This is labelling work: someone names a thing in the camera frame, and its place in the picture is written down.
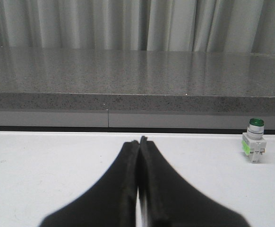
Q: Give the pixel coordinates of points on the grey curtain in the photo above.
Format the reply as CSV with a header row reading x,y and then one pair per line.
x,y
153,25

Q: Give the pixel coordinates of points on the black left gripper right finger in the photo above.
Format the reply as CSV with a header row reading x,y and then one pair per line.
x,y
167,200

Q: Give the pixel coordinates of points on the green push button switch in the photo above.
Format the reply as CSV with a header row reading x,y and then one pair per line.
x,y
253,143

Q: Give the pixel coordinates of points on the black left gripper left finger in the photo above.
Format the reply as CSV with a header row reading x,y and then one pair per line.
x,y
110,202

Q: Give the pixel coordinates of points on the grey stone counter ledge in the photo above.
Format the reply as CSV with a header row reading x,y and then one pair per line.
x,y
81,88

